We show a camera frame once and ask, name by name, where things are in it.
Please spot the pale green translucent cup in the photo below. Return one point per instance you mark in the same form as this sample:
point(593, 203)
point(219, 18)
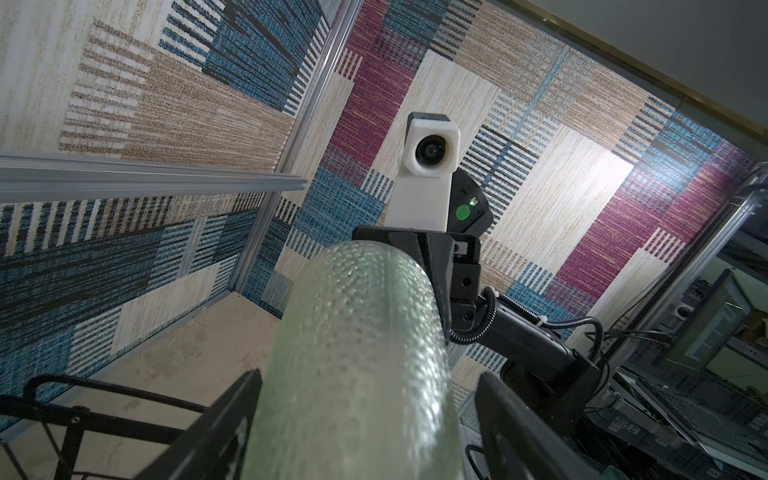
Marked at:
point(358, 385)

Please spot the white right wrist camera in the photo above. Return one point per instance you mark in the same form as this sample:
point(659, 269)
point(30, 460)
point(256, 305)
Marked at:
point(421, 193)

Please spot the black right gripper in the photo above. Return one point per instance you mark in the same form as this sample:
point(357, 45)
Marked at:
point(451, 262)

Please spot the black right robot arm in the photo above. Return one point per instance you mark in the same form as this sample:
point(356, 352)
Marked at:
point(556, 382)

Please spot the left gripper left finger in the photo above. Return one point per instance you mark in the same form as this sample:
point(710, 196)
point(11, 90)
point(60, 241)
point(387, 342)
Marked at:
point(213, 447)

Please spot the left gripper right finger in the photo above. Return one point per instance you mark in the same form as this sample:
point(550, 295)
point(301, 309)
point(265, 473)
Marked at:
point(517, 444)

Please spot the black wire dish rack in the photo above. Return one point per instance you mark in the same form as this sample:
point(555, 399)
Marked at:
point(66, 426)

